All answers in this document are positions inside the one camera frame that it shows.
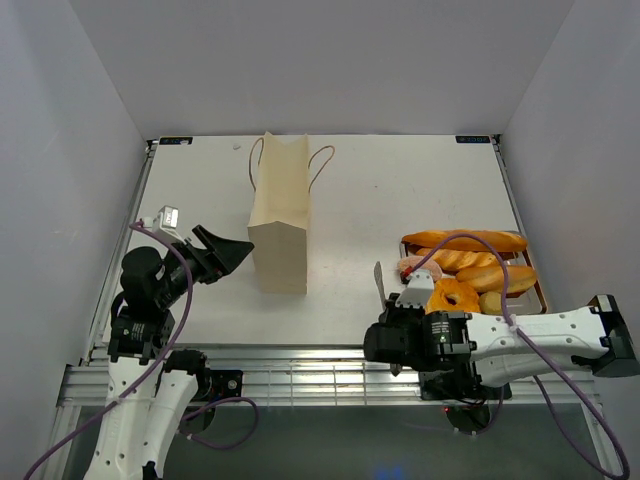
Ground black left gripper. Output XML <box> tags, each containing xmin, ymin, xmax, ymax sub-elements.
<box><xmin>156</xmin><ymin>224</ymin><xmax>254</xmax><ymax>307</ymax></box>

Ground metal bread tongs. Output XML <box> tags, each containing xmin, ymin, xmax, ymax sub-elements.
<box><xmin>373</xmin><ymin>261</ymin><xmax>402</xmax><ymax>377</ymax></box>

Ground beige paper bag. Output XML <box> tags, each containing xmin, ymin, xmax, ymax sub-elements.
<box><xmin>247</xmin><ymin>132</ymin><xmax>336</xmax><ymax>295</ymax></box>

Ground long baguette fake bread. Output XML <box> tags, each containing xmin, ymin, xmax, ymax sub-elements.
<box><xmin>401</xmin><ymin>230</ymin><xmax>528</xmax><ymax>253</ymax></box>

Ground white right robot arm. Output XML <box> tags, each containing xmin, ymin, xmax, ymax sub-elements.
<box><xmin>363</xmin><ymin>295</ymin><xmax>639</xmax><ymax>397</ymax></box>

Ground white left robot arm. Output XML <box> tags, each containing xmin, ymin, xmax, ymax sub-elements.
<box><xmin>84</xmin><ymin>222</ymin><xmax>254</xmax><ymax>479</ymax></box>

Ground pink sugared fake doughnut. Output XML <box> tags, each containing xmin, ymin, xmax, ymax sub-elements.
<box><xmin>397</xmin><ymin>254</ymin><xmax>445</xmax><ymax>284</ymax></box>

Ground scored oval fake loaf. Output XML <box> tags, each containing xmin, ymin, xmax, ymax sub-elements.
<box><xmin>430</xmin><ymin>248</ymin><xmax>499</xmax><ymax>272</ymax></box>

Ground small round fake bun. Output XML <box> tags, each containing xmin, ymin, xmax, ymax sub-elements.
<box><xmin>479</xmin><ymin>291</ymin><xmax>503</xmax><ymax>316</ymax></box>

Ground golden oval fake loaf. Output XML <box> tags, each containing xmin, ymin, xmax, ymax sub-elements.
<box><xmin>455</xmin><ymin>265</ymin><xmax>537</xmax><ymax>295</ymax></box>

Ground metal baking tray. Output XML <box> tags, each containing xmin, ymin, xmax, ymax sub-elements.
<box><xmin>398</xmin><ymin>236</ymin><xmax>547</xmax><ymax>314</ymax></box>

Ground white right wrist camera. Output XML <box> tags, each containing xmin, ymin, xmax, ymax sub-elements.
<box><xmin>395</xmin><ymin>269</ymin><xmax>435</xmax><ymax>309</ymax></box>

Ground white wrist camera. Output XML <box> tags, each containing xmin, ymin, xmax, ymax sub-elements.
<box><xmin>140</xmin><ymin>205</ymin><xmax>183</xmax><ymax>243</ymax></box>
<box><xmin>395</xmin><ymin>269</ymin><xmax>435</xmax><ymax>309</ymax></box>

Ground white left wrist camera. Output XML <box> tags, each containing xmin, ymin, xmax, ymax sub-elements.
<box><xmin>140</xmin><ymin>205</ymin><xmax>183</xmax><ymax>243</ymax></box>

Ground ring shaped fake bread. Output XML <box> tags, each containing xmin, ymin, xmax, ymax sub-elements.
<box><xmin>425</xmin><ymin>278</ymin><xmax>481</xmax><ymax>313</ymax></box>

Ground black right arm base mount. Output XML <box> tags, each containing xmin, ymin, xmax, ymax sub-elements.
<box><xmin>418</xmin><ymin>368</ymin><xmax>512</xmax><ymax>405</ymax></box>

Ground aluminium frame rail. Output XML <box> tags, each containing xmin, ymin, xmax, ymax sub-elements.
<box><xmin>56</xmin><ymin>344</ymin><xmax>579</xmax><ymax>407</ymax></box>

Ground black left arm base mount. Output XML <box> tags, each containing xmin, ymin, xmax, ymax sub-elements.
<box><xmin>192</xmin><ymin>368</ymin><xmax>244</xmax><ymax>403</ymax></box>

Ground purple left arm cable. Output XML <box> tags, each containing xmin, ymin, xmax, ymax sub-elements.
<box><xmin>22</xmin><ymin>222</ymin><xmax>260</xmax><ymax>480</ymax></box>

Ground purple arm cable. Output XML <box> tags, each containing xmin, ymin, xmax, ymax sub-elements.
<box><xmin>402</xmin><ymin>233</ymin><xmax>630</xmax><ymax>480</ymax></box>
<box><xmin>22</xmin><ymin>222</ymin><xmax>260</xmax><ymax>480</ymax></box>

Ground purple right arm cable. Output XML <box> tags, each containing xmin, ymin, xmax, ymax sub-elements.
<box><xmin>402</xmin><ymin>233</ymin><xmax>630</xmax><ymax>480</ymax></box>

